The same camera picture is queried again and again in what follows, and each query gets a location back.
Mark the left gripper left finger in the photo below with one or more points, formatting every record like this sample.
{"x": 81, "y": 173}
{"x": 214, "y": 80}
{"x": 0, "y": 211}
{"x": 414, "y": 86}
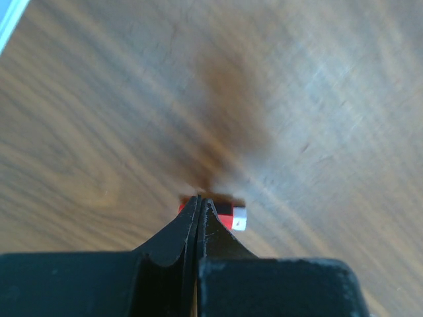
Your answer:
{"x": 155, "y": 279}

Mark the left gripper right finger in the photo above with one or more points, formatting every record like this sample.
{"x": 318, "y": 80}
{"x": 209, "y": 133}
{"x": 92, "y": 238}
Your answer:
{"x": 232, "y": 281}

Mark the red pen cap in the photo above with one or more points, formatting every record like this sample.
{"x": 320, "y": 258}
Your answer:
{"x": 231, "y": 212}

